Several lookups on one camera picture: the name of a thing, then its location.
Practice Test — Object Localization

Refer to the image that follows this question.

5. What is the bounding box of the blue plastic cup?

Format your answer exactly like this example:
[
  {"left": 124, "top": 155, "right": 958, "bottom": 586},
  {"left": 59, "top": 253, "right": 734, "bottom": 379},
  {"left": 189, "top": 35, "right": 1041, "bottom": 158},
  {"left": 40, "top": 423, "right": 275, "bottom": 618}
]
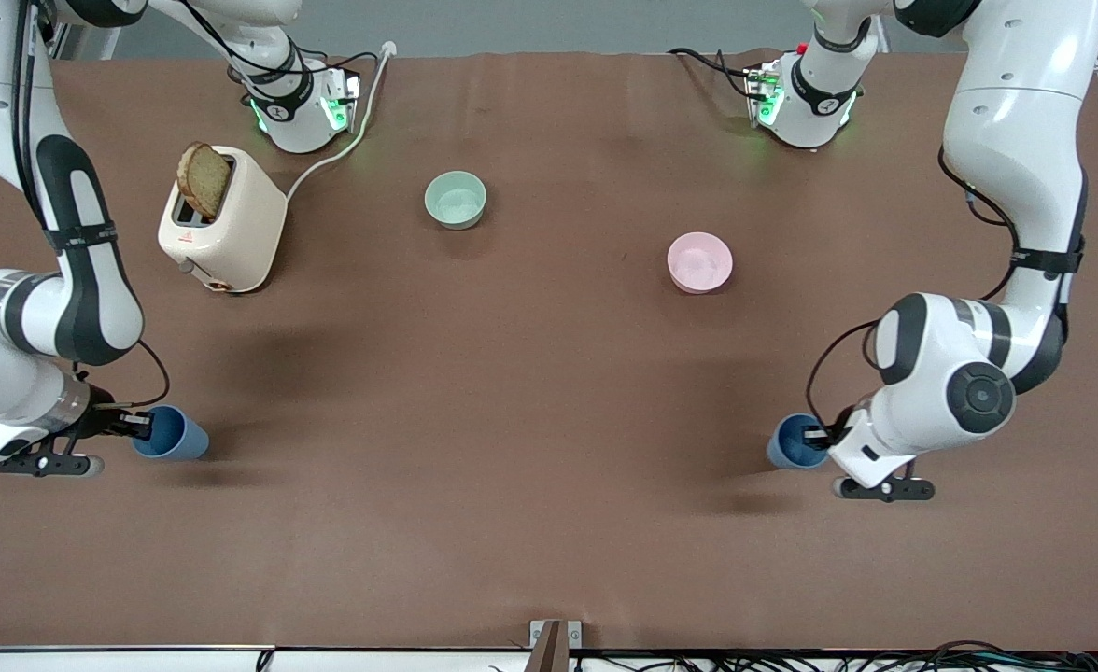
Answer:
[
  {"left": 132, "top": 404, "right": 211, "bottom": 463},
  {"left": 767, "top": 413, "right": 832, "bottom": 470}
]

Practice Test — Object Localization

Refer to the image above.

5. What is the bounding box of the pink bowl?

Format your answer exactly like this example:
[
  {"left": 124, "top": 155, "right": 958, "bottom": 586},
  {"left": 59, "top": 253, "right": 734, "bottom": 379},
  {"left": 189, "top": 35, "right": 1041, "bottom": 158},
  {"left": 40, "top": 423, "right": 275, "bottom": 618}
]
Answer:
[{"left": 667, "top": 231, "right": 735, "bottom": 296}]

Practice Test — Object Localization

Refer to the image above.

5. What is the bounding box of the cream toaster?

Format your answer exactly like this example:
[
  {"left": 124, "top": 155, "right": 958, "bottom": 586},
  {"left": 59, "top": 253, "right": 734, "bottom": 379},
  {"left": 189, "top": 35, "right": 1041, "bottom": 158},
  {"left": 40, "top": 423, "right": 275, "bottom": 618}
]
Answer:
[{"left": 158, "top": 145, "right": 289, "bottom": 295}]

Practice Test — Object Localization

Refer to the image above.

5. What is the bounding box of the brown bread slice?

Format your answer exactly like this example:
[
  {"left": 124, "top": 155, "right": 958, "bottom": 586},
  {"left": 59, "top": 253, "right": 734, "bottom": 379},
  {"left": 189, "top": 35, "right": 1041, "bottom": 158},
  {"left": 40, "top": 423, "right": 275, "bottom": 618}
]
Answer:
[{"left": 176, "top": 142, "right": 232, "bottom": 222}]

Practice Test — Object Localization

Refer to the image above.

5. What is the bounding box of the green bowl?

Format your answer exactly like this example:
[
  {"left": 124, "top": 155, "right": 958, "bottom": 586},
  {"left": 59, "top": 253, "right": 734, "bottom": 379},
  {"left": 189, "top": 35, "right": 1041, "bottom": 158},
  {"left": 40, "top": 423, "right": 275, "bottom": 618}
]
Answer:
[{"left": 424, "top": 171, "right": 488, "bottom": 231}]

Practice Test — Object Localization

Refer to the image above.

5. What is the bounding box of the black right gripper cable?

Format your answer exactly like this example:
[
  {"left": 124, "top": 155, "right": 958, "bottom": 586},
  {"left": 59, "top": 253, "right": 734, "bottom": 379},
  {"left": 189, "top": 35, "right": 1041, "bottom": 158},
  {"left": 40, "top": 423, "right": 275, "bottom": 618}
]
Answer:
[{"left": 73, "top": 338, "right": 173, "bottom": 412}]

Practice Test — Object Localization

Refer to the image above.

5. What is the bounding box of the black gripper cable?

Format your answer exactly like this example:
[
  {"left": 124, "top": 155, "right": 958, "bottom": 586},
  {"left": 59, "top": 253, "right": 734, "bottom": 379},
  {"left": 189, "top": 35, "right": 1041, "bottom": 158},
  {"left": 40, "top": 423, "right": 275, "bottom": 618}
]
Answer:
[
  {"left": 73, "top": 338, "right": 173, "bottom": 412},
  {"left": 805, "top": 320, "right": 880, "bottom": 432}
]

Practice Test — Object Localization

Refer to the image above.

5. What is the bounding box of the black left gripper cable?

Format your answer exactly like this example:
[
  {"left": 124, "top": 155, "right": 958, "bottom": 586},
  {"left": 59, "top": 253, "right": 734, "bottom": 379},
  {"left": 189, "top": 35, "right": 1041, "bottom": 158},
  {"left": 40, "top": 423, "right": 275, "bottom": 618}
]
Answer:
[{"left": 805, "top": 320, "right": 880, "bottom": 432}]

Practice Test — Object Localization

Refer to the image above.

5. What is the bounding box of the black cable bundle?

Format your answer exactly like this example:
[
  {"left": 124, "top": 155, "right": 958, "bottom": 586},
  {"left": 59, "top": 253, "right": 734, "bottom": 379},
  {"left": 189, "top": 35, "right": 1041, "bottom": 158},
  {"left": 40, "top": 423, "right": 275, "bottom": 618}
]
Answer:
[{"left": 488, "top": 639, "right": 1098, "bottom": 672}]

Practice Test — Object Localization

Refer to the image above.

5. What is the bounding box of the grey metal table bracket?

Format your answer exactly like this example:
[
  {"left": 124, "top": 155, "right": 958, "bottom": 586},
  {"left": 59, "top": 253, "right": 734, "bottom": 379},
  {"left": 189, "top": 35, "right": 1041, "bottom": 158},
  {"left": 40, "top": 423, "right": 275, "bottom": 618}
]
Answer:
[{"left": 529, "top": 620, "right": 584, "bottom": 672}]

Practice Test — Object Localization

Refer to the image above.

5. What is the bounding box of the white toaster power cable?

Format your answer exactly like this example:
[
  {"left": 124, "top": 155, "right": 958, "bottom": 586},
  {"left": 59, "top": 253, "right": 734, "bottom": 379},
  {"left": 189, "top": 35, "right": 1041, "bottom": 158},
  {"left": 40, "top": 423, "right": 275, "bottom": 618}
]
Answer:
[{"left": 286, "top": 41, "right": 398, "bottom": 203}]

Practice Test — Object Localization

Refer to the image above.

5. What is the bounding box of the black left base cable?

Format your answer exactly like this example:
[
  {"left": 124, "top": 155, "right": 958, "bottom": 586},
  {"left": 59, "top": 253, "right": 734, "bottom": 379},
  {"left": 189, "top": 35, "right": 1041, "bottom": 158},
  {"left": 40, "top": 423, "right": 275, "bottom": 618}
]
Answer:
[{"left": 668, "top": 47, "right": 757, "bottom": 100}]

